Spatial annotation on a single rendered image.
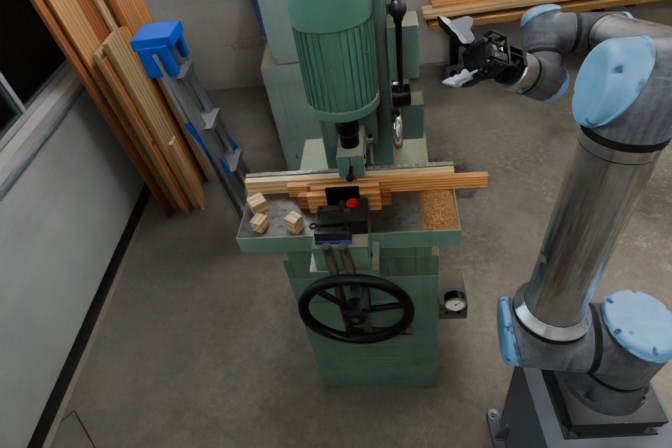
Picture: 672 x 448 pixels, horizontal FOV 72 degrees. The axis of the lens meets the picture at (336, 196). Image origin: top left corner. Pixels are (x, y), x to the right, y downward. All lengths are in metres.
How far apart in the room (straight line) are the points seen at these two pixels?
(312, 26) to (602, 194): 0.60
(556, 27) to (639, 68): 0.58
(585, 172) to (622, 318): 0.43
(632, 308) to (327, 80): 0.79
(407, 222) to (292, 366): 1.03
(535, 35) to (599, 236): 0.56
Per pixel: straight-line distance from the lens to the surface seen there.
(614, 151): 0.74
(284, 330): 2.17
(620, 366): 1.16
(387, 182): 1.30
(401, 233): 1.22
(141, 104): 2.49
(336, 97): 1.05
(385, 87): 1.34
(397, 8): 0.97
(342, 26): 0.98
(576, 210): 0.82
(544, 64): 1.19
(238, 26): 3.68
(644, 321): 1.15
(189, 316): 2.37
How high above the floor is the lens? 1.81
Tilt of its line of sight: 43 degrees down
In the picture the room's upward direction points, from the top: 11 degrees counter-clockwise
